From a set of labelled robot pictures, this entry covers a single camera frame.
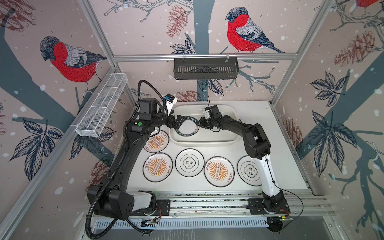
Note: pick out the orange sunburst plate upper left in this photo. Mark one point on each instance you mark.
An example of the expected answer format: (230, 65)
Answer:
(157, 143)

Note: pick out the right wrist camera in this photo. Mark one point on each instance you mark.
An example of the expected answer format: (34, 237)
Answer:
(207, 114)

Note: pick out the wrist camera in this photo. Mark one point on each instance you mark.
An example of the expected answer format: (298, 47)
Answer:
(207, 114)
(170, 100)

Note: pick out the orange sunburst plate lower left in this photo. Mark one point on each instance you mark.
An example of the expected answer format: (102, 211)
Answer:
(157, 167)

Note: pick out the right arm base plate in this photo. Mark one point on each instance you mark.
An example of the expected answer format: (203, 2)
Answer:
(256, 207)

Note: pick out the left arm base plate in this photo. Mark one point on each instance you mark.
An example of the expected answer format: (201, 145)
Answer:
(161, 208)

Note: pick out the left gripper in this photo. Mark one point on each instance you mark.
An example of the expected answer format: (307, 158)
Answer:
(177, 123)

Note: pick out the white clover plate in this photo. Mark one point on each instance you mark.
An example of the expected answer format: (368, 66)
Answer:
(248, 171)
(189, 163)

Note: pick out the black hanging wire basket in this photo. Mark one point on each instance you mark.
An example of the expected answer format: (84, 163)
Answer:
(206, 69)

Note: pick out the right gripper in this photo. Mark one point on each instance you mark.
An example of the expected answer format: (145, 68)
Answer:
(203, 122)

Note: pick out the horizontal aluminium rail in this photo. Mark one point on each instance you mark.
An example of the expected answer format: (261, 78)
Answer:
(160, 58)

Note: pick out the white plastic bin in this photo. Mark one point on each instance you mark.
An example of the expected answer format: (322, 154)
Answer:
(203, 137)

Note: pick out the orange sunburst plate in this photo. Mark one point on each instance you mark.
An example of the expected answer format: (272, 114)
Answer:
(157, 167)
(157, 143)
(219, 172)

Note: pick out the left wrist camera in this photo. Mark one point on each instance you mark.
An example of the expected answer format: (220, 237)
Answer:
(170, 100)

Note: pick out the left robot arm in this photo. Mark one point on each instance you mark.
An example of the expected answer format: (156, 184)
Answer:
(110, 198)

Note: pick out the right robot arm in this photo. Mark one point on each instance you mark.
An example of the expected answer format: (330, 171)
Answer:
(257, 146)

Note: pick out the green rim plate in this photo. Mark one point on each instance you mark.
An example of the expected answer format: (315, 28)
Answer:
(189, 127)

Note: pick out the orange sunburst plate centre right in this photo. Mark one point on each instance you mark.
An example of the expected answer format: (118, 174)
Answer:
(219, 172)

